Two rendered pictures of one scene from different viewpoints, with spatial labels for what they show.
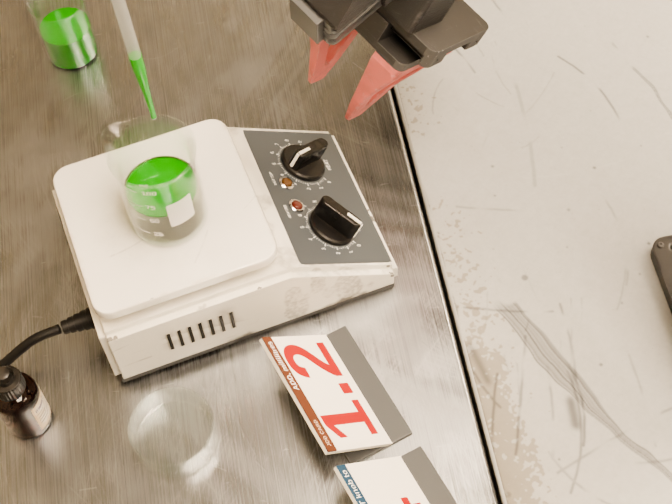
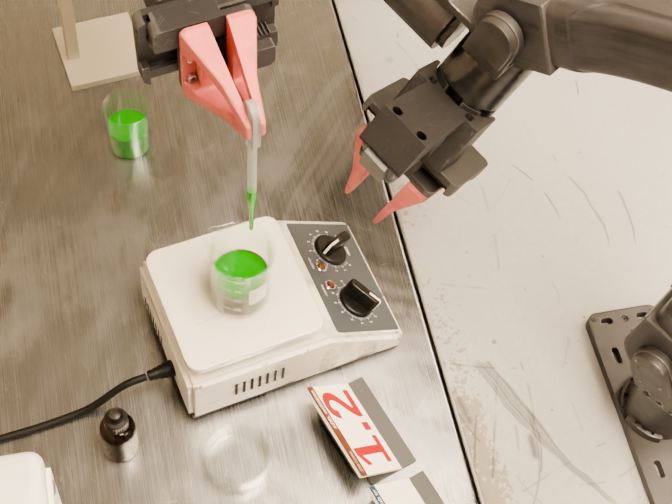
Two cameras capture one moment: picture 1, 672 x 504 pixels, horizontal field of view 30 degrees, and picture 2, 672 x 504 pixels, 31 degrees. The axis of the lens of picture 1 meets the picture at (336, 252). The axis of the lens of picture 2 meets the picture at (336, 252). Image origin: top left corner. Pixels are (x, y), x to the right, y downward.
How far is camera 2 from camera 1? 0.27 m
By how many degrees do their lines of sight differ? 8
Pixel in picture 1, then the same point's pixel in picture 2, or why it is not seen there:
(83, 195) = (171, 275)
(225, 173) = (280, 260)
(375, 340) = (384, 388)
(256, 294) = (304, 355)
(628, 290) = (570, 353)
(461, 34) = (471, 171)
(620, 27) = (559, 143)
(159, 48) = (200, 144)
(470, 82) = not seen: hidden behind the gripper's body
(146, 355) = (216, 399)
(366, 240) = (380, 312)
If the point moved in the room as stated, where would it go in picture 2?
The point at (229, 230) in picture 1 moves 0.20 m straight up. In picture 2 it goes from (287, 306) to (301, 166)
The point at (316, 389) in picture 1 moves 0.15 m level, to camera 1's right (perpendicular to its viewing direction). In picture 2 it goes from (347, 427) to (521, 414)
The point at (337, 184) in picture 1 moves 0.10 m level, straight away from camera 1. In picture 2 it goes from (355, 266) to (343, 175)
